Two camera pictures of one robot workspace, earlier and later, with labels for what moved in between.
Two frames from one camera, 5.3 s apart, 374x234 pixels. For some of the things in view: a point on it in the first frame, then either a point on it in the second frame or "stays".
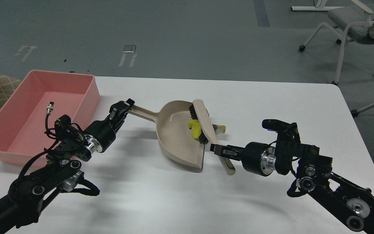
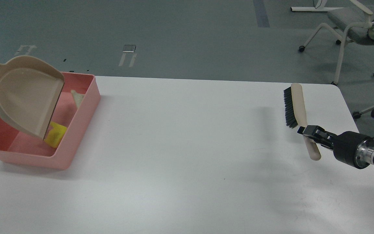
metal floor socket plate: x=129 y=48 stays
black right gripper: x=258 y=158 to x=351 y=148
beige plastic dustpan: x=172 y=119 to x=25 y=91
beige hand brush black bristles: x=198 y=111 to x=295 y=115
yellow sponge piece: x=195 y=126 to x=55 y=135
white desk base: x=319 y=5 stays
